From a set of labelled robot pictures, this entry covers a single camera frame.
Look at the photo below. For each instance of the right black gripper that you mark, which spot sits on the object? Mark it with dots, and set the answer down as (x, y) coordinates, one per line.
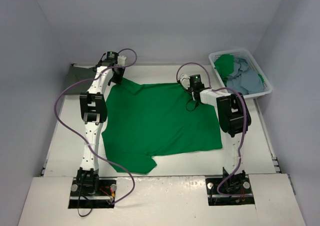
(191, 95)

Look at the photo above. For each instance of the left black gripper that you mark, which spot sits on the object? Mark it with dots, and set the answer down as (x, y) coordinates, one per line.
(117, 75)

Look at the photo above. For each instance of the grey t shirt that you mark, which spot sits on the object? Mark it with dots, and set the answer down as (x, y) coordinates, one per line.
(76, 74)

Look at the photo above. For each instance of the green t shirt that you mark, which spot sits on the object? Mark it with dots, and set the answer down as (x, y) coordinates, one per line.
(224, 65)
(149, 120)

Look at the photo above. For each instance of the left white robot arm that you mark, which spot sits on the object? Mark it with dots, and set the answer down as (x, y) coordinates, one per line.
(94, 113)

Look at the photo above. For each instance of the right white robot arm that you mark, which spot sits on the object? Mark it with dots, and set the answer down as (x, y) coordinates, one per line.
(234, 119)

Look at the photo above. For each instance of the white laundry basket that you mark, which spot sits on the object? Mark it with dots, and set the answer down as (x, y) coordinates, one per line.
(245, 54)

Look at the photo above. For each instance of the light blue t shirt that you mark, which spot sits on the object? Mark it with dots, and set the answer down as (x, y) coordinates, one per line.
(243, 79)

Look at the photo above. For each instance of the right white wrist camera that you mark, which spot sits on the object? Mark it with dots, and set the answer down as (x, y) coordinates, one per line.
(184, 81)

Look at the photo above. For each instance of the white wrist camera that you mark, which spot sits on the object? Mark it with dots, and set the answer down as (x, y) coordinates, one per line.
(121, 61)
(184, 81)

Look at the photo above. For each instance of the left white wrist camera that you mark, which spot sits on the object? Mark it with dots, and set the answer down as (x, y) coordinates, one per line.
(121, 61)

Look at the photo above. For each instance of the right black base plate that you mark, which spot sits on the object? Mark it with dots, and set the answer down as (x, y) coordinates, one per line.
(239, 192)

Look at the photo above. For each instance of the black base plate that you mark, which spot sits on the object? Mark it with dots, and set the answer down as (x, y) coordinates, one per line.
(101, 198)
(239, 192)

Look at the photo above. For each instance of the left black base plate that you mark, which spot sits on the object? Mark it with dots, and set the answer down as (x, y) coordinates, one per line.
(101, 198)

